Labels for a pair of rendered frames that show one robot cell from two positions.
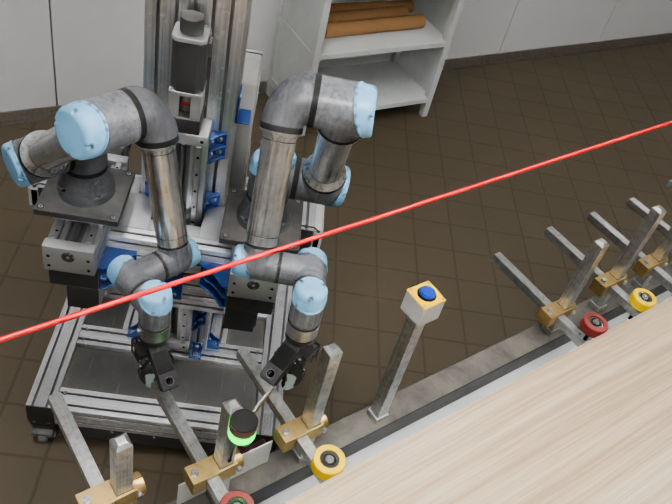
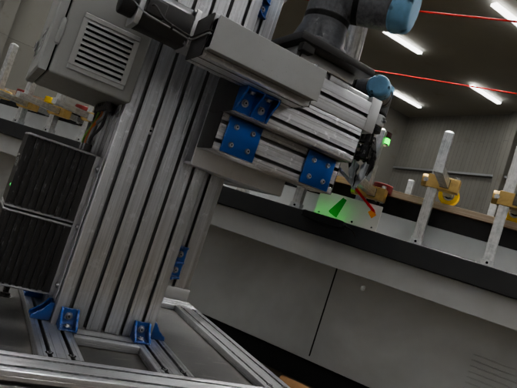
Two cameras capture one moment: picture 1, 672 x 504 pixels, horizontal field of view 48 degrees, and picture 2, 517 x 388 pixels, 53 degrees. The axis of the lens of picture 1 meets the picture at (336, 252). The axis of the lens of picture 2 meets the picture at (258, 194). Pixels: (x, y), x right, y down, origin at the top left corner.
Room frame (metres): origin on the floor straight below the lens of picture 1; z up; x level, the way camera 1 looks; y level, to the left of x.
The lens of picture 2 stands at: (1.96, 1.91, 0.60)
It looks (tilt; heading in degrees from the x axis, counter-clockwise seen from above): 3 degrees up; 251
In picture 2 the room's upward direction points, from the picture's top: 18 degrees clockwise
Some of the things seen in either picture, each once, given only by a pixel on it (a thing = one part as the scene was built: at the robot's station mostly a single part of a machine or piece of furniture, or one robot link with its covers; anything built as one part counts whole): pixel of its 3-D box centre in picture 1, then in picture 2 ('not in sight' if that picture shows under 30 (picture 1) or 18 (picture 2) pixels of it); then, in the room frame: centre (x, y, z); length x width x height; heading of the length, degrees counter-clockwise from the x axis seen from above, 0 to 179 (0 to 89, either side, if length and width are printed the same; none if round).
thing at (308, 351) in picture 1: (298, 346); not in sight; (1.15, 0.03, 1.07); 0.09 x 0.08 x 0.12; 155
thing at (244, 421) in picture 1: (238, 447); not in sight; (0.89, 0.09, 1.00); 0.06 x 0.06 x 0.22; 45
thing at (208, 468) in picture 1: (214, 470); (368, 192); (0.90, 0.14, 0.85); 0.13 x 0.06 x 0.05; 135
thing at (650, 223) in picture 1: (625, 261); (95, 101); (1.98, -0.94, 0.93); 0.03 x 0.03 x 0.48; 45
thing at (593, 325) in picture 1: (589, 332); not in sight; (1.68, -0.82, 0.85); 0.08 x 0.08 x 0.11
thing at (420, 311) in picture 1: (422, 304); not in sight; (1.28, -0.24, 1.18); 0.07 x 0.07 x 0.08; 45
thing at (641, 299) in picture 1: (637, 307); not in sight; (1.85, -1.00, 0.85); 0.08 x 0.08 x 0.11
